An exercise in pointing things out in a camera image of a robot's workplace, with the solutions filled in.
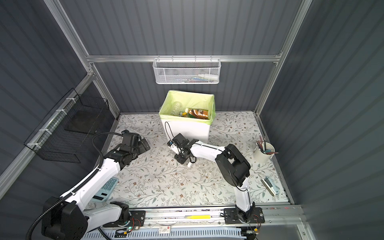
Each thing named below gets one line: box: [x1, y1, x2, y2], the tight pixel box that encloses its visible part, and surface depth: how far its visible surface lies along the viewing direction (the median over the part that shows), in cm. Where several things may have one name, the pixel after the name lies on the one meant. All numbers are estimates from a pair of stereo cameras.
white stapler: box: [260, 176, 280, 197], surface depth 83 cm
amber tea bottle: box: [181, 108, 209, 120], surface depth 93 cm
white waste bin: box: [161, 118, 211, 144], surface depth 78 cm
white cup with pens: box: [253, 135, 279, 164], surface depth 90 cm
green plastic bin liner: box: [159, 90, 216, 125], surface depth 92 cm
